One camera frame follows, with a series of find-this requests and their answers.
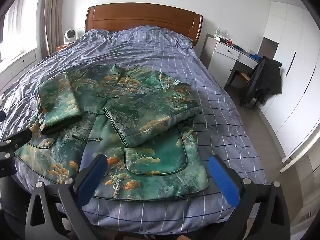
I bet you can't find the wooden nightstand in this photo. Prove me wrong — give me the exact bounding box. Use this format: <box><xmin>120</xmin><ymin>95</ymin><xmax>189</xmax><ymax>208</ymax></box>
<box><xmin>55</xmin><ymin>44</ymin><xmax>73</xmax><ymax>53</ymax></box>

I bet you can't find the white table fan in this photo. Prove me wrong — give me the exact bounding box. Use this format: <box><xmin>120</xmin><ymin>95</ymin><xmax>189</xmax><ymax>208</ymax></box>
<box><xmin>64</xmin><ymin>29</ymin><xmax>84</xmax><ymax>46</ymax></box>

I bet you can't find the green patterned jacket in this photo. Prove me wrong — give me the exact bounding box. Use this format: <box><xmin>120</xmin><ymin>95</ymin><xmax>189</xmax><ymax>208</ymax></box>
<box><xmin>15</xmin><ymin>64</ymin><xmax>209</xmax><ymax>202</ymax></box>

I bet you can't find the chair with black coat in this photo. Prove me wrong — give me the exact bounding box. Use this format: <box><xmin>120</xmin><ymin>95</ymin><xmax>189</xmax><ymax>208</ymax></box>
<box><xmin>240</xmin><ymin>56</ymin><xmax>283</xmax><ymax>108</ymax></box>

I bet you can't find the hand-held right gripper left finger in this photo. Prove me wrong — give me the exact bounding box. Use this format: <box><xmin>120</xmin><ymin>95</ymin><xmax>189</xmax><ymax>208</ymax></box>
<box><xmin>25</xmin><ymin>154</ymin><xmax>108</xmax><ymax>240</ymax></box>

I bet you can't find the wooden bed headboard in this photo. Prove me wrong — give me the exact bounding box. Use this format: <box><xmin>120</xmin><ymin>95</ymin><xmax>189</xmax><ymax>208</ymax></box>
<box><xmin>85</xmin><ymin>4</ymin><xmax>203</xmax><ymax>47</ymax></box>

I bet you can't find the beige curtain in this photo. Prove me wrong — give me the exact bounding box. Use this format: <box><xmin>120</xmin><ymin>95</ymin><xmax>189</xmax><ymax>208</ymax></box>
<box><xmin>40</xmin><ymin>0</ymin><xmax>69</xmax><ymax>55</ymax></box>

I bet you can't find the wooden chair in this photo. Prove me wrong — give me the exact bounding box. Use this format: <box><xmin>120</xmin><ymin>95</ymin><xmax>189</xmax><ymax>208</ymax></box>
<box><xmin>229</xmin><ymin>69</ymin><xmax>262</xmax><ymax>109</ymax></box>

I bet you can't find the sheer white window curtain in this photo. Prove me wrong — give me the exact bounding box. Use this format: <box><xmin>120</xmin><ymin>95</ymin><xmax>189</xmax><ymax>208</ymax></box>
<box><xmin>0</xmin><ymin>0</ymin><xmax>38</xmax><ymax>61</ymax></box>

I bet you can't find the white wardrobe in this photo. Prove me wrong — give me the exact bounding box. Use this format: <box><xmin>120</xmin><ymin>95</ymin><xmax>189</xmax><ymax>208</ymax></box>
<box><xmin>257</xmin><ymin>1</ymin><xmax>320</xmax><ymax>162</ymax></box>

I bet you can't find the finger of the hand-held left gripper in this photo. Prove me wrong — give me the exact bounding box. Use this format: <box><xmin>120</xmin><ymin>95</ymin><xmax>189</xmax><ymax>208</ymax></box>
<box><xmin>0</xmin><ymin>128</ymin><xmax>33</xmax><ymax>153</ymax></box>

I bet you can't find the white desk with drawers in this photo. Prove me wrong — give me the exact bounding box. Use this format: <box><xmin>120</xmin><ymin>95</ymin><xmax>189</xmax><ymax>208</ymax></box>
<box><xmin>200</xmin><ymin>34</ymin><xmax>266</xmax><ymax>90</ymax></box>

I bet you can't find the white window bench cabinet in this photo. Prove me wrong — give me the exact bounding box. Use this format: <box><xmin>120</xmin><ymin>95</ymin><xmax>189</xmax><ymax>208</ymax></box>
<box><xmin>0</xmin><ymin>49</ymin><xmax>38</xmax><ymax>89</ymax></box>

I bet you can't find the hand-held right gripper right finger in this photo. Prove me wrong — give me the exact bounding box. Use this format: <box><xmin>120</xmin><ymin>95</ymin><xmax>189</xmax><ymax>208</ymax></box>
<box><xmin>209</xmin><ymin>154</ymin><xmax>292</xmax><ymax>240</ymax></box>

